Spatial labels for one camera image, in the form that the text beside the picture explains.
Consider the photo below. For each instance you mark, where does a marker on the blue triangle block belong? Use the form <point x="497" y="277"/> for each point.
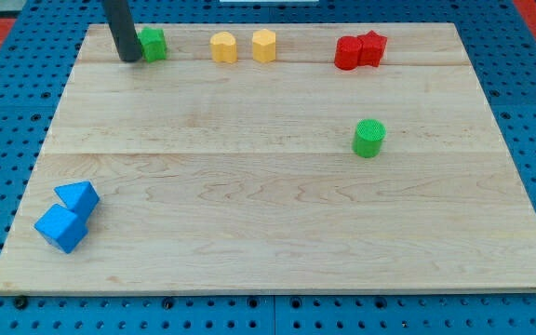
<point x="80" y="197"/>

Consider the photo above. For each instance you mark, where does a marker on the light wooden board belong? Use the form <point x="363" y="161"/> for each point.
<point x="227" y="179"/>

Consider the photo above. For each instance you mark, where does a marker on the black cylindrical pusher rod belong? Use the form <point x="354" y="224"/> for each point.
<point x="122" y="28"/>

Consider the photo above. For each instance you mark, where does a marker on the red cylinder block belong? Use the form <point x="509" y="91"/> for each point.
<point x="347" y="53"/>

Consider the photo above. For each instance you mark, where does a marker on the yellow heart block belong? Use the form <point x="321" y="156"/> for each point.
<point x="223" y="47"/>

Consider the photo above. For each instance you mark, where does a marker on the blue cube block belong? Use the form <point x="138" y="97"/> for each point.
<point x="61" y="228"/>

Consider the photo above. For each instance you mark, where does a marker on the green star block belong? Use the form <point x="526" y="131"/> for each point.
<point x="153" y="44"/>

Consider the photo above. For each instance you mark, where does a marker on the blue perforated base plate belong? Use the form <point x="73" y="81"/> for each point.
<point x="38" y="44"/>

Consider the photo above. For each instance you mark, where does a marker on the green cylinder block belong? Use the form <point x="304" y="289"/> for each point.
<point x="368" y="138"/>

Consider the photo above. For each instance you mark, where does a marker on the red star block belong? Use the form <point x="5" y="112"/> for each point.
<point x="373" y="46"/>

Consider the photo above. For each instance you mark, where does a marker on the yellow hexagon block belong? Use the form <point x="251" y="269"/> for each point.
<point x="264" y="46"/>

